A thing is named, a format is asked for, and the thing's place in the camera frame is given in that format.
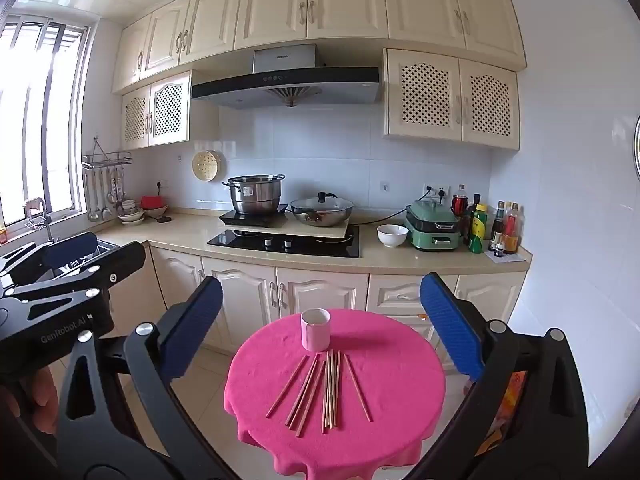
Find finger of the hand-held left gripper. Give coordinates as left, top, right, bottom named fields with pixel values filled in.
left=0, top=231, right=98, bottom=288
left=0, top=241, right=147, bottom=311

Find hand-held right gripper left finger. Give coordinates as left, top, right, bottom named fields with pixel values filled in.
left=57, top=276, right=236, bottom=480

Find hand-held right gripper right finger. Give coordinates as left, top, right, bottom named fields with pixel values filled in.
left=400, top=272, right=591, bottom=480

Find pink cup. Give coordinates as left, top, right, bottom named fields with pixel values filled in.
left=300, top=308, right=332, bottom=352

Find bunch of wooden chopsticks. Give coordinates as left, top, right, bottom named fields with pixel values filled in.
left=265, top=350, right=373, bottom=437

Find person's left hand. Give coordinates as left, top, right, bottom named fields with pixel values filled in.
left=0, top=366, right=58, bottom=433

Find stainless steel sink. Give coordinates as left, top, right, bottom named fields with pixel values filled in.
left=55, top=237, right=121, bottom=281

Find metal kitchen faucet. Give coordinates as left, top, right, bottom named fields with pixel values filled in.
left=22, top=199, right=56, bottom=246

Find stack of white bowls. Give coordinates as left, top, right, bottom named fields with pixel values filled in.
left=118, top=199, right=146, bottom=224

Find pink tablecloth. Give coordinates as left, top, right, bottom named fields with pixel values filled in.
left=223, top=308, right=447, bottom=478

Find orange plastic bag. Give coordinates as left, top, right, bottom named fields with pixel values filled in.
left=487, top=370, right=528, bottom=456

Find green electric grill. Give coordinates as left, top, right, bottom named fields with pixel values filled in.
left=404, top=199, right=463, bottom=252

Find green and yellow bottle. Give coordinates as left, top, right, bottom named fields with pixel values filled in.
left=468, top=203, right=488, bottom=253

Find red sauce bottle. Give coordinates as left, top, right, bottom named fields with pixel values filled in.
left=504, top=203, right=521, bottom=254

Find dark soy sauce bottle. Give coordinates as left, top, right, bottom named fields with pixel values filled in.
left=490, top=201, right=506, bottom=246

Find dark glass oil bottle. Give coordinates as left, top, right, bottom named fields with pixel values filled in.
left=469, top=193, right=482, bottom=241

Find black induction cooker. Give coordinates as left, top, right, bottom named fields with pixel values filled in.
left=219, top=203, right=290, bottom=227

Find dark soda bottle red label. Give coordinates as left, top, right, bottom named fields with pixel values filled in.
left=451, top=185, right=470, bottom=218

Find cream lower kitchen cabinets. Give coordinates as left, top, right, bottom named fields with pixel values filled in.
left=107, top=245, right=528, bottom=376

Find black glass gas stove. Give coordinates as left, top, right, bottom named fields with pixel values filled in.
left=207, top=224, right=361, bottom=259

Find window with metal bars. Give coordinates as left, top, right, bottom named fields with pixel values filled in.
left=0, top=10, right=93, bottom=231

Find beige wooden board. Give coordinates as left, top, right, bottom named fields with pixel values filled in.
left=231, top=222, right=349, bottom=242

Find stainless steel pot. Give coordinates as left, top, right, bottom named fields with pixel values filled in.
left=222, top=174, right=287, bottom=216

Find cream lattice door cabinet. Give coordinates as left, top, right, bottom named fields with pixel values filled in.
left=120, top=70, right=192, bottom=150
left=382, top=48, right=521, bottom=151

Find wok with glass lid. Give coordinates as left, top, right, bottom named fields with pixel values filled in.
left=290, top=191, right=355, bottom=227

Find black range hood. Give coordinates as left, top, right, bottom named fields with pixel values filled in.
left=191, top=43, right=381, bottom=109

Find metal wall utensil rack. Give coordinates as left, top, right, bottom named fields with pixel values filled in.
left=81, top=136, right=133, bottom=168

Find black power cable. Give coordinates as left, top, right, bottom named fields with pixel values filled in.
left=350, top=187, right=436, bottom=226

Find cream upper wall cabinets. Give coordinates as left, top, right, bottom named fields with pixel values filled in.
left=111, top=0, right=528, bottom=95

